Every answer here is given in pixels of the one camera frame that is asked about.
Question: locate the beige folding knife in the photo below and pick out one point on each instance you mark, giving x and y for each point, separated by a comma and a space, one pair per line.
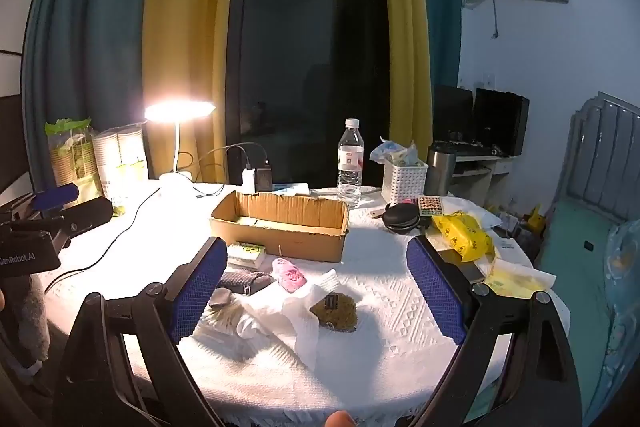
377, 212

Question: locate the white computer desk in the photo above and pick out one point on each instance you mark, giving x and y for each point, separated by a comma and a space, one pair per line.
480, 172

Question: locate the green printed package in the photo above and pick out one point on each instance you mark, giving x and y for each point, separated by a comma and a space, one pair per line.
72, 157

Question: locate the grey bed headboard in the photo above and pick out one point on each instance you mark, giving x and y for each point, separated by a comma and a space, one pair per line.
605, 147

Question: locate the pale yellow clear package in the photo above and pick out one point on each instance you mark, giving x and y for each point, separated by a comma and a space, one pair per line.
515, 279

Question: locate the light blue printed blanket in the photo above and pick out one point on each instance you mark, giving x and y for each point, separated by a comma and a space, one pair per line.
622, 307

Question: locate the yellow plastic packet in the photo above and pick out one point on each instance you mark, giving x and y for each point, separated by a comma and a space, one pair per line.
462, 237

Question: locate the white towel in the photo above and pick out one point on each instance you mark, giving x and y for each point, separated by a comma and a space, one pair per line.
300, 332

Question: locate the steel tumbler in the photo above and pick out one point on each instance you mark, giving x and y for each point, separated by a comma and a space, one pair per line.
440, 172

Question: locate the green bed mattress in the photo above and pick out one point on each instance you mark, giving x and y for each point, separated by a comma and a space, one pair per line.
575, 267

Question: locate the brown plush toy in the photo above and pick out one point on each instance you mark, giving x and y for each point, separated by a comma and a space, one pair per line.
336, 314

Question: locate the white perforated basket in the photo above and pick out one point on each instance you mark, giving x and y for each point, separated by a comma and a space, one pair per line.
404, 184

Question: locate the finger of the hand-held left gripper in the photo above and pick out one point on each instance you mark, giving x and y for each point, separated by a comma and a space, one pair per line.
55, 198
87, 213

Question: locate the white power strip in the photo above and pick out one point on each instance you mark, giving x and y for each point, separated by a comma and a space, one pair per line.
292, 189

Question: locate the clear water bottle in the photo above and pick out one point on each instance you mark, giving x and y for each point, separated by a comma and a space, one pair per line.
349, 167

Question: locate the cotton swab pack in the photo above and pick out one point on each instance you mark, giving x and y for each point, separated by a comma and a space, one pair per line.
220, 319

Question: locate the person's right hand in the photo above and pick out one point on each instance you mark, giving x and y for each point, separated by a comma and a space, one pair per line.
340, 420

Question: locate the pack of paper cups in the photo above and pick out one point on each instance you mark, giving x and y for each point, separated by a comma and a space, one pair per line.
120, 162

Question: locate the small grey oval object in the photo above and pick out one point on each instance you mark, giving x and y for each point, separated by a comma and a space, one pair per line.
220, 298

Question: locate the cardboard box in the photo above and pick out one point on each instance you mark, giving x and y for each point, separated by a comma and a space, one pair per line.
295, 232

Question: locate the white desk lamp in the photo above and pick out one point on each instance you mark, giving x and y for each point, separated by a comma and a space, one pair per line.
177, 112

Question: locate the small tissue pack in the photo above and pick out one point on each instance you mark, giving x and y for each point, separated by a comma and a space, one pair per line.
246, 254

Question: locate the yellow curtain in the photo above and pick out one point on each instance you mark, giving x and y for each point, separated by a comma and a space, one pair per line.
405, 32
190, 7

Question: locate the dark glass window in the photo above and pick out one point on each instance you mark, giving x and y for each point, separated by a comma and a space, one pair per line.
310, 47

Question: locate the black charger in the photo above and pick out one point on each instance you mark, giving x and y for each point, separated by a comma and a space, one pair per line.
263, 178

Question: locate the packets in basket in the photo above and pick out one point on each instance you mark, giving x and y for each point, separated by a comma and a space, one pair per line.
397, 152

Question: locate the black round case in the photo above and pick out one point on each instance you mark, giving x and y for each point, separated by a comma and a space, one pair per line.
401, 218

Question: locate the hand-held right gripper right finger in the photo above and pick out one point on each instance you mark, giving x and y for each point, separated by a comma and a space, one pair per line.
432, 292

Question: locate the pink plush toy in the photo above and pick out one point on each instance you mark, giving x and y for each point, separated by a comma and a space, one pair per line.
289, 276

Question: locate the small patterned box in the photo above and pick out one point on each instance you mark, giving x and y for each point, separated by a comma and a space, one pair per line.
431, 206

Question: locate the black monitor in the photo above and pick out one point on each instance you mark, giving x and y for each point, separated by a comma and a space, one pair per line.
500, 122
452, 112

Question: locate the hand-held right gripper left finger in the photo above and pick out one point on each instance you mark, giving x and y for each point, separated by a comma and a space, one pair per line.
197, 292

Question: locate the grey hairbrush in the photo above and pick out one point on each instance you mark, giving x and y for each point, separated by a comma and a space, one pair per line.
247, 283

